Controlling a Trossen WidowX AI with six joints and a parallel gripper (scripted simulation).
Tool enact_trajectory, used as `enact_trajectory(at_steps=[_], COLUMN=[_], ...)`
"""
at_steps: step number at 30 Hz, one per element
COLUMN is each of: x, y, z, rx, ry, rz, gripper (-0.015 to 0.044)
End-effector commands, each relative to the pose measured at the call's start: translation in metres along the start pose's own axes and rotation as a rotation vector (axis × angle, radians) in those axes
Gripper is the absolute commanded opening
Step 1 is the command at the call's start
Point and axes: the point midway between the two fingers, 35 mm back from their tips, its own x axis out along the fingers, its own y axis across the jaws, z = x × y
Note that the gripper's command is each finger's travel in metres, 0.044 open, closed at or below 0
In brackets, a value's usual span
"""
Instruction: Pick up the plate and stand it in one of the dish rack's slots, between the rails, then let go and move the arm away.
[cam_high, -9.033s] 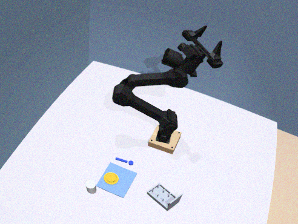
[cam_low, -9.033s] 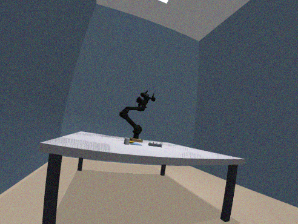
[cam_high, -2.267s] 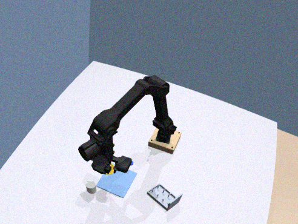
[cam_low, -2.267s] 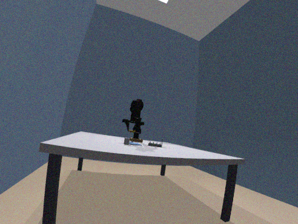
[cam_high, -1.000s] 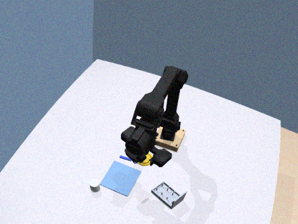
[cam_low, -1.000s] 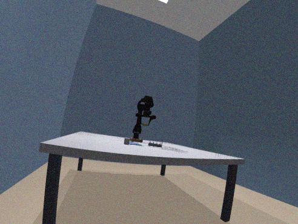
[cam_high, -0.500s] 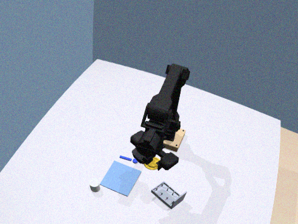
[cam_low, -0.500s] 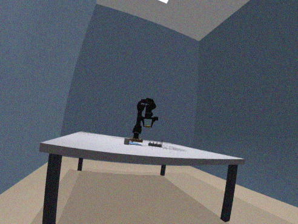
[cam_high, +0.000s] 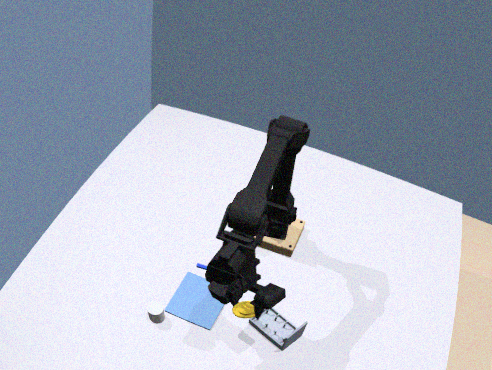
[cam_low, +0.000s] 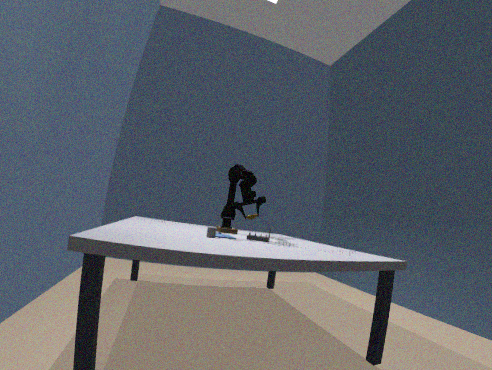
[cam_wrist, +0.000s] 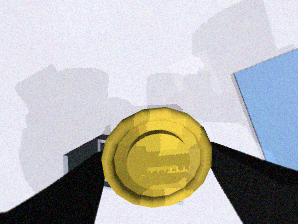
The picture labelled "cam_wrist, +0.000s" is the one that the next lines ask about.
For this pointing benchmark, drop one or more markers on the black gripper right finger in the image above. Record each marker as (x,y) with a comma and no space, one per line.
(261,192)

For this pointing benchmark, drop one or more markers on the grey dish rack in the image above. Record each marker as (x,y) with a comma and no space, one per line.
(83,152)

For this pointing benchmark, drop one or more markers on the light blue flat square mat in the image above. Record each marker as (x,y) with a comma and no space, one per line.
(270,94)

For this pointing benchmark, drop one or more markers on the yellow round plate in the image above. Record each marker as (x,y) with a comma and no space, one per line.
(157,157)

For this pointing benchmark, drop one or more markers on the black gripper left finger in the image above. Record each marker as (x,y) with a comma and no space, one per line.
(72,199)

